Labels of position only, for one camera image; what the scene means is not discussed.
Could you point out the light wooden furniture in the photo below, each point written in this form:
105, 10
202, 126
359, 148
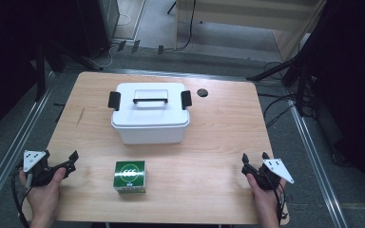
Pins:
250, 14

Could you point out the green carton with white circle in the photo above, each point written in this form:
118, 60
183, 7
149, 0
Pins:
130, 172

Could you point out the person's left hand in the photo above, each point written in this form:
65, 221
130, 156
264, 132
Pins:
44, 198

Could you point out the white plastic storage box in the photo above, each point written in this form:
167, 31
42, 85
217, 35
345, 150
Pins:
152, 134

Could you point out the person's right hand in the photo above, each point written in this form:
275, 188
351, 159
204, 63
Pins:
267, 202

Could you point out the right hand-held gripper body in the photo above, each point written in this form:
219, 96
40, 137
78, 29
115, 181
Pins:
277, 167

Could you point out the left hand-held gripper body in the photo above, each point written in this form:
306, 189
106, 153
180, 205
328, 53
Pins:
31, 158

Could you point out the dark cabinet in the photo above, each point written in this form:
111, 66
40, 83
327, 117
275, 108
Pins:
98, 25

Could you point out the black tape strip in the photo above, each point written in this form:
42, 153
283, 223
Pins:
160, 49
121, 46
135, 46

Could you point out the black metal stand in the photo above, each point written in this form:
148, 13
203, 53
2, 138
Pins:
40, 72
301, 63

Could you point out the metal floor rail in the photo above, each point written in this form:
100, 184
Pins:
316, 164
9, 158

